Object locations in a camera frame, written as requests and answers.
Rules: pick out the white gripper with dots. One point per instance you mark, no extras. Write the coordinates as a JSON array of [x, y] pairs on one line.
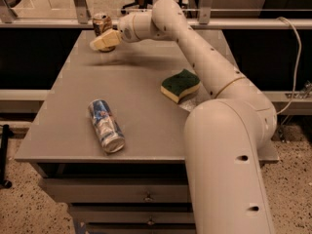
[[126, 27]]

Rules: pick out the orange soda can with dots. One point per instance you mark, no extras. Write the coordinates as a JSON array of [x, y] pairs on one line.
[[101, 23]]

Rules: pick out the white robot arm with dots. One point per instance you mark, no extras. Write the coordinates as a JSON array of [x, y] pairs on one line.
[[222, 135]]

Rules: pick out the blue and silver can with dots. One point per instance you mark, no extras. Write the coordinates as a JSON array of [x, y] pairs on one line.
[[108, 131]]

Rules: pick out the green and yellow sponge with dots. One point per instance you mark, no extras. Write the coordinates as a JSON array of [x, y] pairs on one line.
[[180, 85]]

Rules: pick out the black stand on floor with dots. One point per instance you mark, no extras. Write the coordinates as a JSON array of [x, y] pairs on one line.
[[6, 133]]

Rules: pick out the grey drawer cabinet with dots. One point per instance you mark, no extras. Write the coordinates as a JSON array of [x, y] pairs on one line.
[[144, 141]]

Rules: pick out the top drawer with knob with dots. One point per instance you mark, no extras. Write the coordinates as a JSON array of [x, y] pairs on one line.
[[119, 190]]

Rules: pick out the drawer with knob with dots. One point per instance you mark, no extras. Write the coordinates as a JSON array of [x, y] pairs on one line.
[[119, 190], [144, 214]]

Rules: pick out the middle drawer with knob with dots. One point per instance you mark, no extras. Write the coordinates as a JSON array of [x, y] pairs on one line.
[[144, 214]]

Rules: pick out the metal window rail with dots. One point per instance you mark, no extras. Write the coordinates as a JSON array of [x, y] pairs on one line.
[[79, 13]]

